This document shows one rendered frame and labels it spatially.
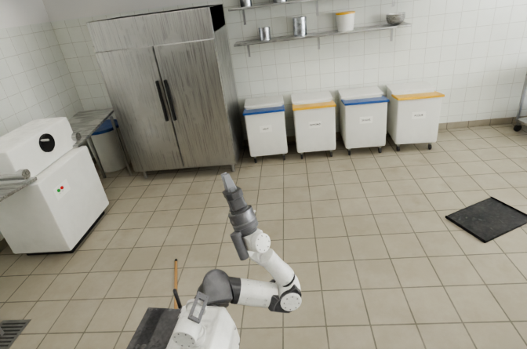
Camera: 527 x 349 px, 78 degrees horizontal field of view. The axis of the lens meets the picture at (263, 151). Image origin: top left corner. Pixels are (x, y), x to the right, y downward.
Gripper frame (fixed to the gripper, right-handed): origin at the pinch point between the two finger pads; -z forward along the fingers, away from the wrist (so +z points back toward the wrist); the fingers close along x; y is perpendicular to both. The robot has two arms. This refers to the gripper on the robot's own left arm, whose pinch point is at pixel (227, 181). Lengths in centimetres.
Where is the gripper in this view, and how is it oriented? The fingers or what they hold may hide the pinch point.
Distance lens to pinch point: 113.7
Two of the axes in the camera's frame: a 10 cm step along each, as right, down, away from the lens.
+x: 2.7, 0.1, -9.6
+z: 3.6, 9.2, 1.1
